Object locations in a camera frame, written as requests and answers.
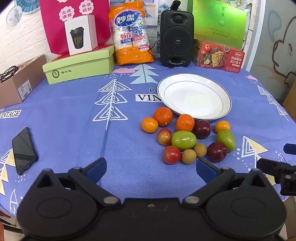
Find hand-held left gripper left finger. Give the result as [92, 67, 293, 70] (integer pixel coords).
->
[35, 158, 122, 207]

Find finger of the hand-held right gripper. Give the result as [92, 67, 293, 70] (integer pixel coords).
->
[283, 143, 296, 154]
[256, 158, 296, 196]

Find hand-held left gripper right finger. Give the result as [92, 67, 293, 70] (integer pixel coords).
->
[183, 158, 274, 207]

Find brown longan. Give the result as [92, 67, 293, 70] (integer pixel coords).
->
[193, 143, 208, 158]
[181, 149, 197, 165]

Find dark purple plum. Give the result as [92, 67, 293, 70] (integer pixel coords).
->
[207, 142, 228, 164]
[193, 120, 211, 139]

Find green jujube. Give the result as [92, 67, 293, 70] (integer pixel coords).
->
[216, 129, 236, 153]
[171, 130, 197, 151]

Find small orange kumquat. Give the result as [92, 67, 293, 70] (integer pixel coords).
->
[215, 121, 231, 133]
[141, 117, 159, 133]

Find mandarin orange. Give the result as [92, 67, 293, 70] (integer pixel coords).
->
[175, 114, 195, 132]
[153, 107, 173, 127]

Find red and green plum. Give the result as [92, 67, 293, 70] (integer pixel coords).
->
[157, 128, 173, 146]

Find white plate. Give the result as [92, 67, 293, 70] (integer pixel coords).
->
[158, 73, 232, 120]

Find blue printed tablecloth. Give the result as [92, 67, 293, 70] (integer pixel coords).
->
[0, 57, 296, 217]

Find brown cardboard piece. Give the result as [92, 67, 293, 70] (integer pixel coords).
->
[283, 81, 296, 114]

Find black smartphone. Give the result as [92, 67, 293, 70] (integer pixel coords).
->
[12, 127, 39, 176]

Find green shoe box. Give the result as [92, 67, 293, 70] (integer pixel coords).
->
[42, 44, 115, 85]

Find brown cardboard box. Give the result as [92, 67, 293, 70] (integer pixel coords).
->
[0, 54, 48, 109]

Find red cracker box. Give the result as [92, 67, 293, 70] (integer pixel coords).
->
[193, 39, 245, 74]

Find black speaker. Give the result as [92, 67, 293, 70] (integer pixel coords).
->
[159, 0, 195, 69]

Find white box with cup print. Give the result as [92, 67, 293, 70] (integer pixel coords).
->
[64, 14, 98, 56]

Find orange pack of paper cups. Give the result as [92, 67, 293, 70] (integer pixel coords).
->
[108, 0, 154, 66]

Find pink paper bag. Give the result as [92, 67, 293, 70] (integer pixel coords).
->
[39, 0, 111, 55]

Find green gift box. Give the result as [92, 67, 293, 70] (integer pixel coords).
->
[187, 0, 248, 50]

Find translucent round fan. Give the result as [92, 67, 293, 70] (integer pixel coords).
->
[6, 5, 23, 26]

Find blue paper fan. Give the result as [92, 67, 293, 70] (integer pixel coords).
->
[17, 0, 48, 12]

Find black speaker cable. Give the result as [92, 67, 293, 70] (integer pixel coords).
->
[148, 39, 163, 66]

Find black cables in box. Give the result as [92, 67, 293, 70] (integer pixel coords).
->
[0, 65, 19, 82]

